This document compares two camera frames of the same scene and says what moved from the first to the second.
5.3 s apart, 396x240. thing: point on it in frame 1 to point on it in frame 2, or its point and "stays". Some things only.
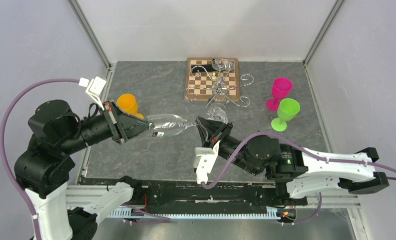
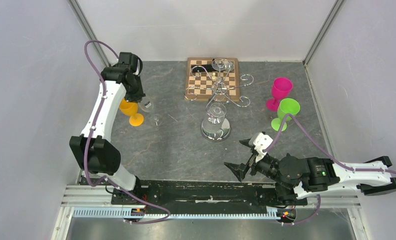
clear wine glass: x=167 y=125 to x=146 y=105
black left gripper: x=122 y=117 to x=138 y=96
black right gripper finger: x=202 y=130 to x=246 y=142
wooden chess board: x=212 y=79 stays
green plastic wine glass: x=287 y=109 stays
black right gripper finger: x=206 y=128 to x=239 y=170
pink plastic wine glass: x=280 y=87 stays
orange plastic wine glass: x=128 y=103 stays
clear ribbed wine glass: x=219 y=89 stays
